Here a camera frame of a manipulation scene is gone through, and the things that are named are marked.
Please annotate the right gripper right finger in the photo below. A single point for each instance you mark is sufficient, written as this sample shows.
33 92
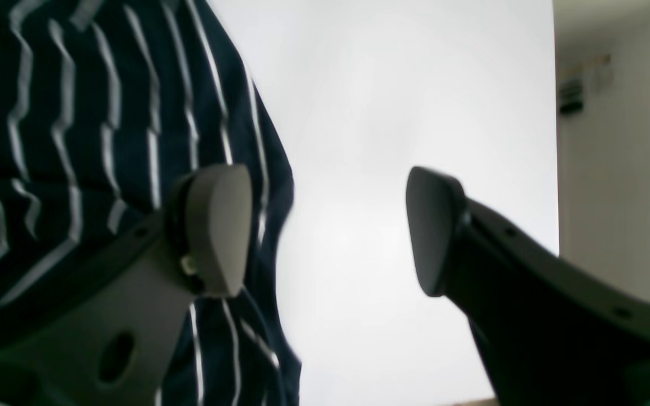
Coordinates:
547 332

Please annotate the navy white striped t-shirt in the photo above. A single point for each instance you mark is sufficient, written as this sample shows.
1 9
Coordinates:
104 105

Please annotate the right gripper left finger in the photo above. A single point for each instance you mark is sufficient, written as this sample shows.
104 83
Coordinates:
107 334

